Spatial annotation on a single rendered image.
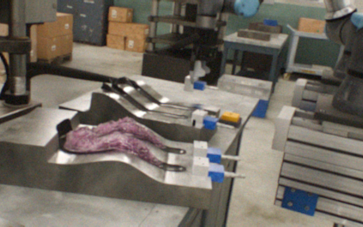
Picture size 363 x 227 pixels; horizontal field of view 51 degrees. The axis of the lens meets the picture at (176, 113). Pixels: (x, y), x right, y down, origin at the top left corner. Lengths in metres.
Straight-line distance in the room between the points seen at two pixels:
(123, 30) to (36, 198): 7.29
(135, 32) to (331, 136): 7.15
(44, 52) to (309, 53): 4.73
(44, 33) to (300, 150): 5.08
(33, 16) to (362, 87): 1.32
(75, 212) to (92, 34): 7.53
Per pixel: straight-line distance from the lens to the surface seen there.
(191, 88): 1.48
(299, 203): 1.13
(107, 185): 0.90
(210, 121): 1.18
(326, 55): 7.71
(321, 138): 1.02
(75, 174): 0.91
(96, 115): 1.28
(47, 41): 5.81
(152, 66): 5.46
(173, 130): 1.17
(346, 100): 1.02
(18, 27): 1.53
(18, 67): 1.56
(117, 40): 8.15
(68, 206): 0.88
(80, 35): 8.44
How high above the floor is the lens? 1.27
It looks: 18 degrees down
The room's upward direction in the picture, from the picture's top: 7 degrees clockwise
